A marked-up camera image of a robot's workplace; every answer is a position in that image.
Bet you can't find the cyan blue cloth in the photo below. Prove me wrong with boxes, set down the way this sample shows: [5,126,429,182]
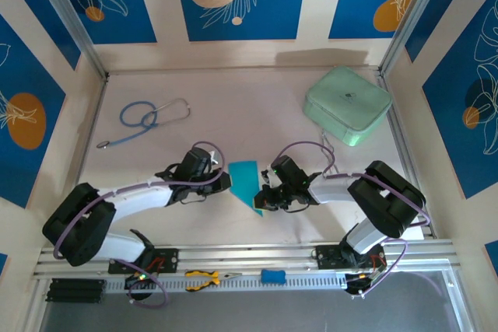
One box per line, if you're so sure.
[227,159,265,218]

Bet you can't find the blue bone-shaped foam piece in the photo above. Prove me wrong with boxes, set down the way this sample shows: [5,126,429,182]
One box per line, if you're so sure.
[260,268,287,285]

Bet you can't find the blue stethoscope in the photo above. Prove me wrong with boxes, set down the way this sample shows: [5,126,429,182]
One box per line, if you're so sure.
[96,97,191,150]

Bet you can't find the mint green zip case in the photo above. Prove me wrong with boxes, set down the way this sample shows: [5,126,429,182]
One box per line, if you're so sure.
[303,66,393,149]

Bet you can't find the black controller board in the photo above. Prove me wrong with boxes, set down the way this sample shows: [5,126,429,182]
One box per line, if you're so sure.
[344,269,384,300]
[124,271,156,302]

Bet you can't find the black stacked blocks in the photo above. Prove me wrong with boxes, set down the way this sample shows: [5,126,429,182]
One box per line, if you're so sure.
[45,278,107,304]

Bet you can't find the aluminium rail frame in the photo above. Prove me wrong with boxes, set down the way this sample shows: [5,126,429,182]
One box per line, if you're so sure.
[33,239,458,282]

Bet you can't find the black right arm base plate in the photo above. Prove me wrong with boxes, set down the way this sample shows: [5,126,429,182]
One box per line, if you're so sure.
[315,244,386,271]

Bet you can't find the yellow handled pliers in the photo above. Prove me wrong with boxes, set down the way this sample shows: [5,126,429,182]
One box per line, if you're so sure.
[184,269,243,292]

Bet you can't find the grey slotted cable duct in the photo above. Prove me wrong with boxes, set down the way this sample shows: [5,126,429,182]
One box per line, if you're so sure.
[104,272,347,295]

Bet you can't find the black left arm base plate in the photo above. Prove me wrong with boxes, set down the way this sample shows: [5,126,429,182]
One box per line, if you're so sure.
[107,248,180,274]

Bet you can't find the aluminium side rail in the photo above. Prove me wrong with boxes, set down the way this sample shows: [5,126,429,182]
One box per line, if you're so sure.
[379,71,435,239]
[58,75,110,248]

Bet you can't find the aluminium corner post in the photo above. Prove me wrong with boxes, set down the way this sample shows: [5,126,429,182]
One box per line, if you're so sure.
[26,0,110,80]
[379,0,479,76]

